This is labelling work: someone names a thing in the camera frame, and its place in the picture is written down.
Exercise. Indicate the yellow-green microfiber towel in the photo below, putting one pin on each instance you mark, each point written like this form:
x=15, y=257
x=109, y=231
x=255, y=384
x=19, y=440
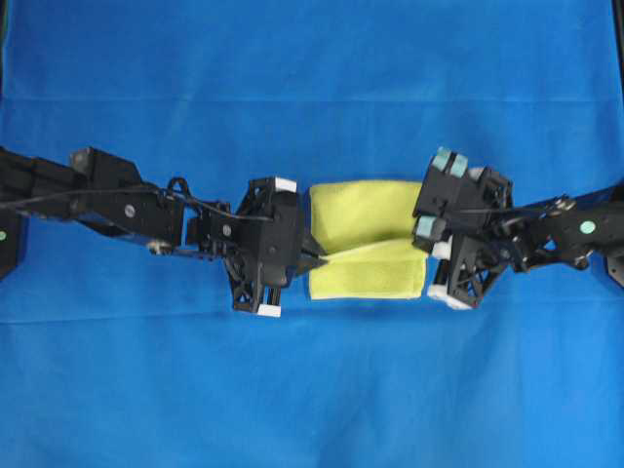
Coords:
x=365, y=228

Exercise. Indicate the blue table cloth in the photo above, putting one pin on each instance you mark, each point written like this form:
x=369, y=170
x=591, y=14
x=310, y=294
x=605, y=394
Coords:
x=114, y=357

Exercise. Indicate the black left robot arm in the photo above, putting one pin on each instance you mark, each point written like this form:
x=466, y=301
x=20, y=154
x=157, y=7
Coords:
x=107, y=194

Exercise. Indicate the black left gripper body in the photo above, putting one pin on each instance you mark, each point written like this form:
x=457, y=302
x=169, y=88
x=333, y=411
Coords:
x=242, y=265

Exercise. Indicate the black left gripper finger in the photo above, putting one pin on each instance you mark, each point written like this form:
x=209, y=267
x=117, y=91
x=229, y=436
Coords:
x=310, y=246
x=307, y=263

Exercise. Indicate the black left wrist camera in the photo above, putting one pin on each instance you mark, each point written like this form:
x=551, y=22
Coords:
x=280, y=240

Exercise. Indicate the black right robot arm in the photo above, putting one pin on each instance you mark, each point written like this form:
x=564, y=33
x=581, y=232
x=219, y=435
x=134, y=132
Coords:
x=567, y=230

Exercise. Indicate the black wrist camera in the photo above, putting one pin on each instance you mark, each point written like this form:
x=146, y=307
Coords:
x=280, y=240
x=447, y=201

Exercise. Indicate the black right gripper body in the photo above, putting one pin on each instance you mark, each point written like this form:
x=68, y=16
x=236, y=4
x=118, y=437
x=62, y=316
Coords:
x=470, y=263

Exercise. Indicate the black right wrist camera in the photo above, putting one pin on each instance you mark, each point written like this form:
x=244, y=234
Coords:
x=447, y=201

